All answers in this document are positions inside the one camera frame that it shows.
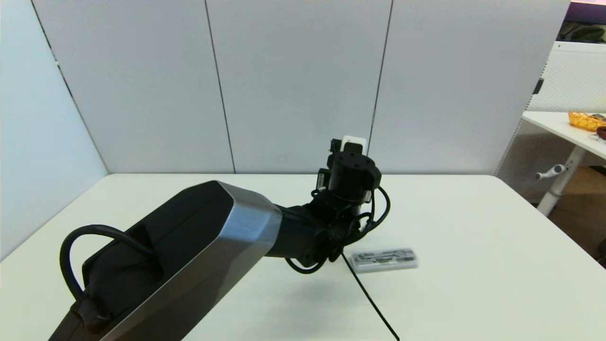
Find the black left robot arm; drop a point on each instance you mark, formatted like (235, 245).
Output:
(213, 237)

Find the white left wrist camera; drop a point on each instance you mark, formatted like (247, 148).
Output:
(354, 142)

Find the white perforated partition panel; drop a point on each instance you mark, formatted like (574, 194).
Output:
(568, 76)

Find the clear plastic tool case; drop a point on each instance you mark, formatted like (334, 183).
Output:
(386, 260)

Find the orange woven basket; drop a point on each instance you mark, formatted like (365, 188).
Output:
(586, 121)

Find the green potted plant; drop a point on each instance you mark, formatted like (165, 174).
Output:
(587, 34)

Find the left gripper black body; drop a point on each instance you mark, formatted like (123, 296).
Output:
(352, 173)

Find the black clip on panel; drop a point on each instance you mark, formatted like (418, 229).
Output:
(538, 86)

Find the white height-adjustable desk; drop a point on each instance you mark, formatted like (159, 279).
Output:
(554, 124)

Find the small dark brown object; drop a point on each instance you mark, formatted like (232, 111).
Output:
(601, 134)

